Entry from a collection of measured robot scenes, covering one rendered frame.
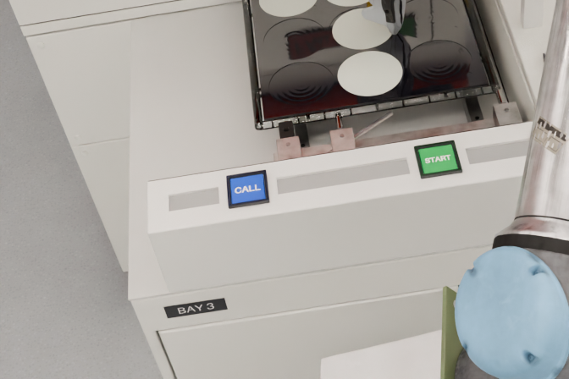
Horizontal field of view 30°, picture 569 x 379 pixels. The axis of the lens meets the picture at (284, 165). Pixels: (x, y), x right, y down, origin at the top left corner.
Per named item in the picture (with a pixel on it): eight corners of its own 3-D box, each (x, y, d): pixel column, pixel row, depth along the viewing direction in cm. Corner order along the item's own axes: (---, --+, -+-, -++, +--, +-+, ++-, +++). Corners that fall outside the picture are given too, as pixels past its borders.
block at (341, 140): (331, 143, 159) (328, 129, 157) (353, 140, 159) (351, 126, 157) (337, 183, 154) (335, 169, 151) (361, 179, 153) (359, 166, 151)
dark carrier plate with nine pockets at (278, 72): (249, -18, 185) (248, -20, 185) (444, -50, 184) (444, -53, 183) (264, 122, 162) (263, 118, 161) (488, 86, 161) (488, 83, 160)
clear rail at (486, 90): (254, 126, 162) (253, 120, 161) (499, 87, 161) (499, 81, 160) (255, 133, 161) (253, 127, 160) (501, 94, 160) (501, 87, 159)
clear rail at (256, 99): (240, -18, 186) (239, -25, 185) (247, -20, 186) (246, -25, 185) (255, 133, 161) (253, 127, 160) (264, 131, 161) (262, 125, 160)
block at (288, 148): (278, 151, 159) (275, 138, 157) (301, 148, 159) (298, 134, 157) (283, 191, 154) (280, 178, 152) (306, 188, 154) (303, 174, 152)
